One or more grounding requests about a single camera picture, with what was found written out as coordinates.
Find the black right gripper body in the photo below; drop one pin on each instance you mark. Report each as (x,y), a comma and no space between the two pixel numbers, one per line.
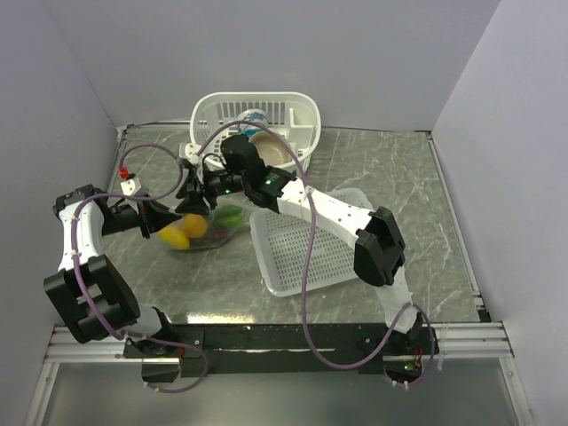
(220,184)

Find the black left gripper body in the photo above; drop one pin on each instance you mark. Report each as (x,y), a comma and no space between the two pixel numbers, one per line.
(124,217)

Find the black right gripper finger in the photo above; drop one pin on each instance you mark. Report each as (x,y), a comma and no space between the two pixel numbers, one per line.
(192,186)
(192,201)

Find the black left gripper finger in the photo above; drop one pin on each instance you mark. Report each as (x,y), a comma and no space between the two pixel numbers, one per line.
(158,211)
(151,224)

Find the yellow fake lemon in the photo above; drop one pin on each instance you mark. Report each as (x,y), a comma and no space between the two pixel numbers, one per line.
(174,238)

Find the orange fake fruit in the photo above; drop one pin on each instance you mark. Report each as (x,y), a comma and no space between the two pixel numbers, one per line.
(194,226)

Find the polka dot zip top bag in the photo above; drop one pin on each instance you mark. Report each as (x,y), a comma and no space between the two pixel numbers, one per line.
(210,219)

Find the green fake pepper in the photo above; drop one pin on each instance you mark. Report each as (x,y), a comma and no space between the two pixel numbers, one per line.
(229,215)

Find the purple fake grapes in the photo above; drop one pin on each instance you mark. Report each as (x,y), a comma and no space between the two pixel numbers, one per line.
(216,236)

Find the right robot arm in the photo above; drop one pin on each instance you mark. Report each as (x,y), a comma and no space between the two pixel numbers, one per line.
(373,235)

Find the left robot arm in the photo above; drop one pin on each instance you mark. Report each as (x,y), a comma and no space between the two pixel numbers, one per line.
(87,291)

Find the beige ceramic bowl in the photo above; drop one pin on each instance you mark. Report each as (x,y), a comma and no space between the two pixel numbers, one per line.
(270,149)

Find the blue white patterned bowl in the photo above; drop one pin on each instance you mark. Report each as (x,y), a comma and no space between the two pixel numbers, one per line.
(247,117)

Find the white perforated tray basket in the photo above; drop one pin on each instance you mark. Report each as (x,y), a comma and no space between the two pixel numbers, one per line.
(307,226)

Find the white round dish basket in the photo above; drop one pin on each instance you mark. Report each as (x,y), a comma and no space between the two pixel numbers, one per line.
(293,115)

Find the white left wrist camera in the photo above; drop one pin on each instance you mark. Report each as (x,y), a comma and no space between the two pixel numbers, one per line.
(131,186)

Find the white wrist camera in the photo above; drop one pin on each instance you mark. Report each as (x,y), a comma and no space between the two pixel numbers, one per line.
(131,186)
(188,153)

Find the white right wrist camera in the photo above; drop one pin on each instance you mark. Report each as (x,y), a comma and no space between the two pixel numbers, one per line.
(188,153)

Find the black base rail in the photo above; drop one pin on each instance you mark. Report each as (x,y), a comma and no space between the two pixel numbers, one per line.
(284,348)

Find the aluminium frame rail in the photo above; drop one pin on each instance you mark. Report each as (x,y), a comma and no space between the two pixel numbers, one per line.
(474,340)

